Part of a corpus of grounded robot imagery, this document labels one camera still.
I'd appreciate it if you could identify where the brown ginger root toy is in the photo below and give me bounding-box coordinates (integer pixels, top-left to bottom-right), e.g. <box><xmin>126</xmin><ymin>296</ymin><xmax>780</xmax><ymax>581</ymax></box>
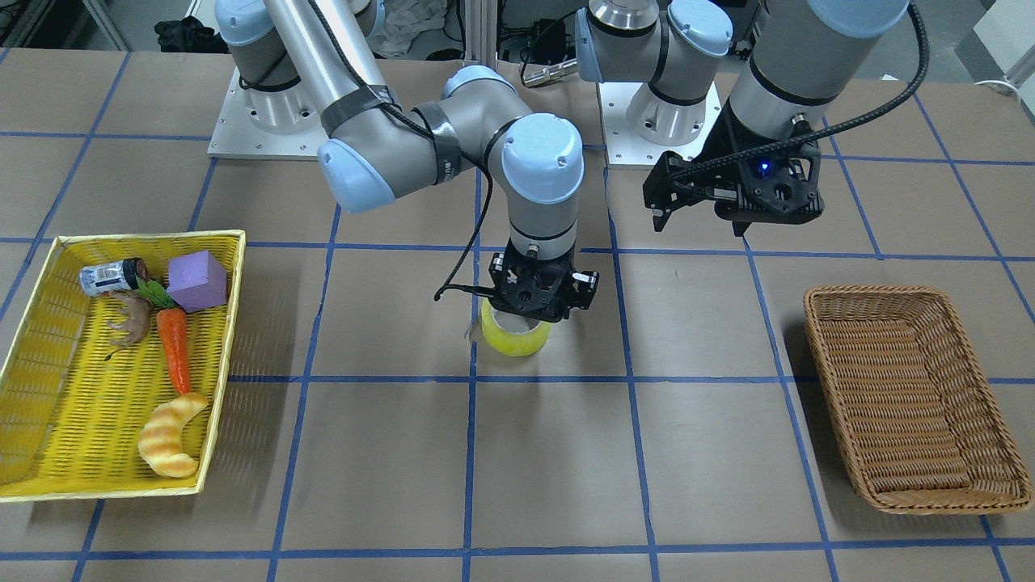
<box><xmin>104</xmin><ymin>291</ymin><xmax>152</xmax><ymax>362</ymax></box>

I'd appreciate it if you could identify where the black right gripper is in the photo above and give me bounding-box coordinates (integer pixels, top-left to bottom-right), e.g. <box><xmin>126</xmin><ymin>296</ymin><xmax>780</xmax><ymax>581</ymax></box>
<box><xmin>489</xmin><ymin>248</ymin><xmax>600</xmax><ymax>321</ymax></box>

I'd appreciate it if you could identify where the yellow woven tray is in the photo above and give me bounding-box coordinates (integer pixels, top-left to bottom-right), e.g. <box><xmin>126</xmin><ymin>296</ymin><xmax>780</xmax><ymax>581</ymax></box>
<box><xmin>1</xmin><ymin>230</ymin><xmax>247</xmax><ymax>504</ymax></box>

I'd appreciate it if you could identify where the aluminium frame post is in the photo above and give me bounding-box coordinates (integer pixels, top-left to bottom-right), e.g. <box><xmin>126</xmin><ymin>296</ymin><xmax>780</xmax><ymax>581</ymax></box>
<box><xmin>463</xmin><ymin>0</ymin><xmax>499</xmax><ymax>70</ymax></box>

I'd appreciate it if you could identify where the toy carrot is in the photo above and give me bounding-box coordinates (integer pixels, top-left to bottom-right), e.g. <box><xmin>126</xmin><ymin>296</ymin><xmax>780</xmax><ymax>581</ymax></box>
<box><xmin>156</xmin><ymin>308</ymin><xmax>193</xmax><ymax>395</ymax></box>

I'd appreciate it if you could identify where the small spice jar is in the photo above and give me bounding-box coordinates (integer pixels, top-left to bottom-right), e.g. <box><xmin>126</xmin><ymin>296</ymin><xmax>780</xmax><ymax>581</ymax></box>
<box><xmin>78</xmin><ymin>257</ymin><xmax>150</xmax><ymax>297</ymax></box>

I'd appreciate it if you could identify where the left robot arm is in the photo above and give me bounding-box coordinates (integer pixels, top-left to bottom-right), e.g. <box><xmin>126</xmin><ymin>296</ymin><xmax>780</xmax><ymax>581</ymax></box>
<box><xmin>574</xmin><ymin>1</ymin><xmax>929</xmax><ymax>236</ymax></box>

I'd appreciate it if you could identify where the brown wicker basket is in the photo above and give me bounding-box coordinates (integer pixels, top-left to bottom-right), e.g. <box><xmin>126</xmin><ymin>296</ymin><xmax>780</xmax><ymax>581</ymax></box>
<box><xmin>803</xmin><ymin>285</ymin><xmax>1033</xmax><ymax>515</ymax></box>

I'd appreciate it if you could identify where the purple foam cube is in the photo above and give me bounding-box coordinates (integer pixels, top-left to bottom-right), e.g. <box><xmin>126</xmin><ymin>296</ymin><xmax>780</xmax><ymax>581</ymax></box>
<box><xmin>167</xmin><ymin>250</ymin><xmax>228</xmax><ymax>314</ymax></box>

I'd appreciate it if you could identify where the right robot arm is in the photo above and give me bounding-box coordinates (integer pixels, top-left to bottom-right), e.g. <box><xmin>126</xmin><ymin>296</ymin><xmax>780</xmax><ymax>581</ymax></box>
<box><xmin>214</xmin><ymin>1</ymin><xmax>599</xmax><ymax>322</ymax></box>

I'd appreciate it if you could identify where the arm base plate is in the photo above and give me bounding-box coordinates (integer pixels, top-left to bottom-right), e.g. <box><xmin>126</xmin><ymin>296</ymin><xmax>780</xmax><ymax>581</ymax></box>
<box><xmin>598</xmin><ymin>82</ymin><xmax>721</xmax><ymax>170</ymax></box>
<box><xmin>208</xmin><ymin>67</ymin><xmax>332</xmax><ymax>161</ymax></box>

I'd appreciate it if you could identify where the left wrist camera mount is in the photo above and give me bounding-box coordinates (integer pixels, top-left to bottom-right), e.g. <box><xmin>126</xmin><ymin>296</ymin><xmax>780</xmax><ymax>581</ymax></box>
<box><xmin>714</xmin><ymin>142</ymin><xmax>825</xmax><ymax>225</ymax></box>

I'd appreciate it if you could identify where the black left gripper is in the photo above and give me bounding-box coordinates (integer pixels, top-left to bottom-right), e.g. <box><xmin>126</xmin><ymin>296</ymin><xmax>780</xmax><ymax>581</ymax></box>
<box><xmin>642</xmin><ymin>109</ymin><xmax>769</xmax><ymax>237</ymax></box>

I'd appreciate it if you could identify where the toy croissant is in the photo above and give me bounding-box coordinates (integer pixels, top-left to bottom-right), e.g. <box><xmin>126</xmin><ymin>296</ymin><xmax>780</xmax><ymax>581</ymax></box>
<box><xmin>137</xmin><ymin>392</ymin><xmax>208</xmax><ymax>479</ymax></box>

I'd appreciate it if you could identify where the yellow packing tape roll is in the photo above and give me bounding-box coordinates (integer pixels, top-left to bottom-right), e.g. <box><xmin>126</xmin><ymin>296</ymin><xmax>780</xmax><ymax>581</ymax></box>
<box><xmin>479</xmin><ymin>299</ymin><xmax>553</xmax><ymax>357</ymax></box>

